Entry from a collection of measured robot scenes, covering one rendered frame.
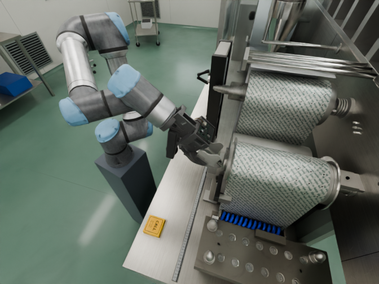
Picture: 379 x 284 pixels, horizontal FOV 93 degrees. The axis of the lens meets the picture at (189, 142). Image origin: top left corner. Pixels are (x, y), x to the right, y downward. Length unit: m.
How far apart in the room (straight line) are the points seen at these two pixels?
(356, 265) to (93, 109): 0.73
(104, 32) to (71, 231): 1.66
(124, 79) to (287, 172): 0.45
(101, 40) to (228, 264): 0.89
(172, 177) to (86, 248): 1.20
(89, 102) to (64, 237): 1.65
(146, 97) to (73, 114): 0.20
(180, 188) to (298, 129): 0.56
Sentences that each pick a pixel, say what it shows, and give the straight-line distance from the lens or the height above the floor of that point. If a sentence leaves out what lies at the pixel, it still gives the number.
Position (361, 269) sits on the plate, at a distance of 0.63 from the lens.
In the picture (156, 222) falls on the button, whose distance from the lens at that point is 0.82.
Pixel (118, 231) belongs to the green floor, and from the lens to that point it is 1.86.
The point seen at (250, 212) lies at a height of 1.07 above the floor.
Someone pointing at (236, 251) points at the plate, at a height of 1.03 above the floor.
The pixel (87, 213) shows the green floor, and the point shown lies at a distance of 2.04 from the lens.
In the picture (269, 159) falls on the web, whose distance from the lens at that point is 0.52.
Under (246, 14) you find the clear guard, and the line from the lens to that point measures 1.35.
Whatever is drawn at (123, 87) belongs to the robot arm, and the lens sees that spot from 0.43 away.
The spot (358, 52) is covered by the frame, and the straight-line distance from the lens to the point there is 0.86.
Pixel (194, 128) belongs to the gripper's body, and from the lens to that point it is 0.43.
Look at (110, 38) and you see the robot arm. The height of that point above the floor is 1.46.
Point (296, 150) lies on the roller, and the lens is 0.69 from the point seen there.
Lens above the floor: 1.69
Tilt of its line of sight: 48 degrees down
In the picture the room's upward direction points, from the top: straight up
